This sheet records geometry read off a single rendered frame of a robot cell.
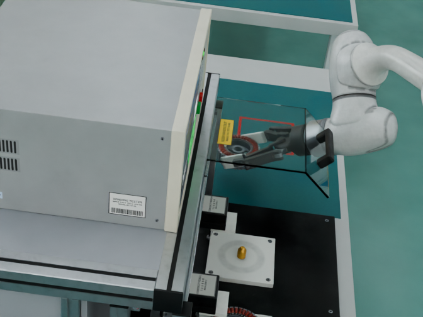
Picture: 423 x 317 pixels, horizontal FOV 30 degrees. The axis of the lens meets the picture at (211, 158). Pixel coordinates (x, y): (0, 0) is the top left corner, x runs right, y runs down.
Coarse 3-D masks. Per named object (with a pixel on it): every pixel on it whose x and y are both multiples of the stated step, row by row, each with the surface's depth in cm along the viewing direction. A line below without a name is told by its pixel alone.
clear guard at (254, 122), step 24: (216, 120) 169; (240, 120) 170; (264, 120) 171; (288, 120) 172; (312, 120) 176; (216, 144) 162; (240, 144) 163; (264, 144) 164; (288, 144) 164; (312, 144) 168; (264, 168) 158; (288, 168) 158; (312, 168) 161
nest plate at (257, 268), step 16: (224, 240) 181; (240, 240) 181; (256, 240) 182; (272, 240) 182; (208, 256) 176; (224, 256) 176; (256, 256) 177; (272, 256) 178; (208, 272) 172; (224, 272) 172; (240, 272) 173; (256, 272) 173; (272, 272) 174
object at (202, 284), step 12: (192, 276) 151; (204, 276) 151; (216, 276) 151; (192, 288) 148; (204, 288) 149; (216, 288) 149; (192, 300) 148; (204, 300) 147; (216, 300) 147; (204, 312) 149; (216, 312) 149
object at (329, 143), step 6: (324, 132) 171; (330, 132) 170; (318, 138) 171; (324, 138) 171; (330, 138) 168; (330, 144) 166; (330, 150) 164; (324, 156) 164; (330, 156) 163; (318, 162) 164; (324, 162) 163; (330, 162) 163
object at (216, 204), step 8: (208, 200) 170; (216, 200) 170; (224, 200) 170; (208, 208) 168; (216, 208) 168; (224, 208) 168; (208, 216) 167; (216, 216) 167; (224, 216) 167; (232, 216) 172; (200, 224) 168; (208, 224) 168; (216, 224) 168; (224, 224) 168; (232, 224) 170; (224, 232) 169; (232, 232) 169
